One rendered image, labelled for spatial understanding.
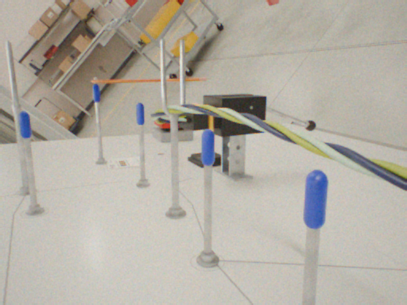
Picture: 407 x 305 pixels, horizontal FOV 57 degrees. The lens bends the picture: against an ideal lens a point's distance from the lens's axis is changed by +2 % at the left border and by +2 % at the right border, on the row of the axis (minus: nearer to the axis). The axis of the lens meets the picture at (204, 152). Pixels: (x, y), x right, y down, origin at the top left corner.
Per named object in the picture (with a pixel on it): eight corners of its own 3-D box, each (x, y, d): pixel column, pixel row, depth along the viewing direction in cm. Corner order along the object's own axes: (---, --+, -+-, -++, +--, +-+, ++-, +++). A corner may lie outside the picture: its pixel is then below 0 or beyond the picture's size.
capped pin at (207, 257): (191, 261, 24) (190, 129, 22) (206, 252, 25) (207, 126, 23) (209, 269, 23) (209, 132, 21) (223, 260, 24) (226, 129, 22)
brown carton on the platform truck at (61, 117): (69, 122, 779) (55, 112, 764) (76, 120, 733) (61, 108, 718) (58, 138, 765) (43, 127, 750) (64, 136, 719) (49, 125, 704)
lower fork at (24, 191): (17, 191, 37) (-3, 41, 33) (36, 188, 37) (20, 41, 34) (16, 197, 35) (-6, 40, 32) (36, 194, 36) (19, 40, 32)
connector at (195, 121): (230, 125, 39) (230, 106, 38) (191, 131, 36) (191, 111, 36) (215, 122, 41) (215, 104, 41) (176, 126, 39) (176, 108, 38)
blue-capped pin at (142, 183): (152, 186, 38) (149, 102, 36) (138, 188, 37) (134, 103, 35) (147, 182, 39) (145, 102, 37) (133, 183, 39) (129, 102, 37)
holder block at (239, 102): (265, 133, 40) (266, 96, 39) (221, 137, 38) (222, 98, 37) (244, 127, 44) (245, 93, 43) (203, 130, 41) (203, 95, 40)
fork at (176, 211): (182, 208, 32) (179, 40, 29) (191, 215, 31) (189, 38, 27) (160, 212, 31) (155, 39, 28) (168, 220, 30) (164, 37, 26)
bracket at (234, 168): (253, 178, 40) (254, 134, 39) (234, 181, 39) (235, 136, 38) (230, 168, 44) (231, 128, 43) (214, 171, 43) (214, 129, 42)
